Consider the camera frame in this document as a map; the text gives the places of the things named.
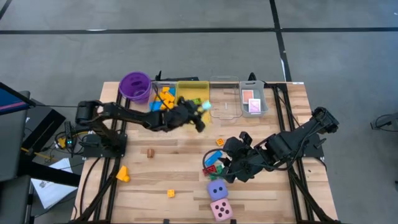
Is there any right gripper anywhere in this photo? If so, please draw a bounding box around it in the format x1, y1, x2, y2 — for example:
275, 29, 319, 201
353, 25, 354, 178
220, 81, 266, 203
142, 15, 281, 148
221, 131, 265, 184

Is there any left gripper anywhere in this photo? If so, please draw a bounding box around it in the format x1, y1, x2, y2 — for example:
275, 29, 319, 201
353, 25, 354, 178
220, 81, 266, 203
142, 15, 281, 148
164, 98, 206, 134

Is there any red toy brick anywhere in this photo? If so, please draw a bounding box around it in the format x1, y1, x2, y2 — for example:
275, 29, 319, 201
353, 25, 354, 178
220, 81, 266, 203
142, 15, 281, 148
201, 164, 218, 176

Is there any long blue brick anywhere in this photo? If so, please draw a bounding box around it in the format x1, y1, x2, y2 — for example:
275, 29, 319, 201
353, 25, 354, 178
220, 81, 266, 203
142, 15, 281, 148
204, 150, 223, 167

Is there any purple foam die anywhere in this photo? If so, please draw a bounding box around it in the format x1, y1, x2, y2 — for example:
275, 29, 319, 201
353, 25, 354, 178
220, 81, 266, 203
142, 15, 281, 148
206, 179, 229, 202

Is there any pink foam die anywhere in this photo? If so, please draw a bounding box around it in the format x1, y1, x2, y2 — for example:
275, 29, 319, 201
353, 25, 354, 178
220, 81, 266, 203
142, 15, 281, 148
210, 198, 234, 222

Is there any red playing card deck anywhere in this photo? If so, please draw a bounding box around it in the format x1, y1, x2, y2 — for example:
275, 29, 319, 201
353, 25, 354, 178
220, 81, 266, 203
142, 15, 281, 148
241, 90, 255, 104
248, 98, 262, 113

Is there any yellow angular toy block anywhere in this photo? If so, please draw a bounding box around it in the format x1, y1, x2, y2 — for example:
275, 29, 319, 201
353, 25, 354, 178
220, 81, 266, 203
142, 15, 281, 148
116, 165, 131, 183

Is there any yellow translucent plastic bin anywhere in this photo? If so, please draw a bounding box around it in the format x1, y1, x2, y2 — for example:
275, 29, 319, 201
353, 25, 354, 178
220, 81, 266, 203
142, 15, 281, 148
175, 80, 211, 127

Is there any large clear plastic bin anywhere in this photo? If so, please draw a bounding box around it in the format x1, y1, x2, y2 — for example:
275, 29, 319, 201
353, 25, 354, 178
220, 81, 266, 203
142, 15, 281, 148
208, 75, 243, 121

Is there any grey plastic bin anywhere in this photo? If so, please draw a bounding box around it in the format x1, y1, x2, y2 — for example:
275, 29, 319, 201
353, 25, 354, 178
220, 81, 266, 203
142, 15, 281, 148
238, 80, 270, 118

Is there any small clear plastic bin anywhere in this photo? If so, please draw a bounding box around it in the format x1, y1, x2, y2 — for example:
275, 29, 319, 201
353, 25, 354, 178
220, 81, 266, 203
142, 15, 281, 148
150, 80, 178, 113

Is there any purple plastic bucket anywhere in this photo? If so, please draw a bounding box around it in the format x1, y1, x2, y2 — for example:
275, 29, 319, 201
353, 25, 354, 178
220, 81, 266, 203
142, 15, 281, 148
118, 71, 153, 105

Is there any black power strip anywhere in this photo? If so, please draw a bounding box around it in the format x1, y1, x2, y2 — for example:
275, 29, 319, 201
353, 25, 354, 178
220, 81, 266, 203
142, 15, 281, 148
63, 121, 75, 156

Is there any black computer case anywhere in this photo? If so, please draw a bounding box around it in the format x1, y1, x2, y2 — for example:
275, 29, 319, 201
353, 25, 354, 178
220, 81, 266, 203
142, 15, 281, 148
21, 98, 67, 154

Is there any white paper sheet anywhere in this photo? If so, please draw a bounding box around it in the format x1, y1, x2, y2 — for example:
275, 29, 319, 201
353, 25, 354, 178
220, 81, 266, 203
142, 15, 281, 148
30, 157, 78, 210

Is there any computer monitor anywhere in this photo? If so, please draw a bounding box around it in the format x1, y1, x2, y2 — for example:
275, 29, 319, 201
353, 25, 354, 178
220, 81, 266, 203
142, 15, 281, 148
0, 81, 35, 116

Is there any dark grey desk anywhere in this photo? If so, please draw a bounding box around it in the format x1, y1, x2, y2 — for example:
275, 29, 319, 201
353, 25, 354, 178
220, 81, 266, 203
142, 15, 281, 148
0, 90, 32, 224

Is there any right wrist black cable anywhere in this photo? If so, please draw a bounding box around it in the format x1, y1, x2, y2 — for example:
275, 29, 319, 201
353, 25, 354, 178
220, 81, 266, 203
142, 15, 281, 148
201, 148, 233, 175

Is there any black metal table frame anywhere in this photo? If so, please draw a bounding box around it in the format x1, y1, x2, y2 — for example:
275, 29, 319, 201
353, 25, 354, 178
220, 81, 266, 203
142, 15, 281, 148
70, 70, 341, 224

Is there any black cable on floor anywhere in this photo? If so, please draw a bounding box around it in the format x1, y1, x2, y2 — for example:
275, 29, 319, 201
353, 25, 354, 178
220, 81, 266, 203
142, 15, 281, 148
369, 111, 398, 133

